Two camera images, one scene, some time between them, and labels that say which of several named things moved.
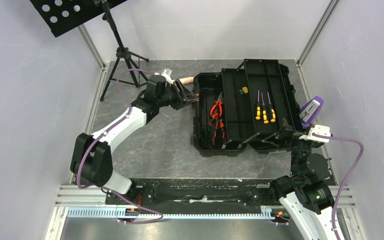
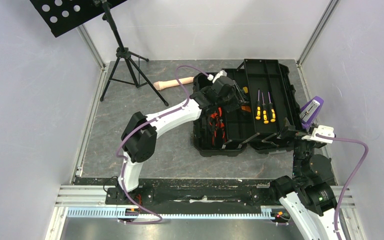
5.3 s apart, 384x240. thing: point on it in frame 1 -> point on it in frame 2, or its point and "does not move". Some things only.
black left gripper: (184, 97) -> (238, 98)
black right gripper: (293, 134) does not move
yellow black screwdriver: (265, 121) does not move
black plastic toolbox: (244, 106) does not move
